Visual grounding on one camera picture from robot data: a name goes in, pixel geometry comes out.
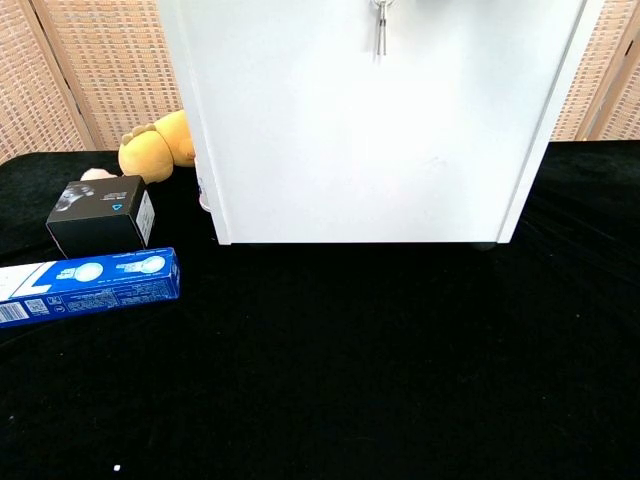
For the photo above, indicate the black product box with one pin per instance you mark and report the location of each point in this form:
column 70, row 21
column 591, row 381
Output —
column 95, row 220

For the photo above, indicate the blue toothpaste box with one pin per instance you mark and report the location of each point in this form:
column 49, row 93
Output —
column 100, row 290

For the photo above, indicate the white bottle with print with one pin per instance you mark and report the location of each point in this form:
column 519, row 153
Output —
column 203, row 200

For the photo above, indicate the woven bamboo folding screen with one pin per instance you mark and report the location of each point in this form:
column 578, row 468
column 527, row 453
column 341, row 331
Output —
column 620, row 100
column 115, row 75

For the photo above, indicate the black tablecloth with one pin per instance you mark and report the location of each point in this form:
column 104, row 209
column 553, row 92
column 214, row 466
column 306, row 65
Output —
column 320, row 350

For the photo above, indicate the white cabinet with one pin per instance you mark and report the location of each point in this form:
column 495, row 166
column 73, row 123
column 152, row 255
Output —
column 375, row 150

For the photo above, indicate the yellow plush toy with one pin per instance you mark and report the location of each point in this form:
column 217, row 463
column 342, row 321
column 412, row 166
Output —
column 145, row 155

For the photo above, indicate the small beige plush toy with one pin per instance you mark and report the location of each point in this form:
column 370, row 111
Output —
column 95, row 174

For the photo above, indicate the silver keys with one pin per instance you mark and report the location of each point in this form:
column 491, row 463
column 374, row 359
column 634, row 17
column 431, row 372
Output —
column 382, row 35

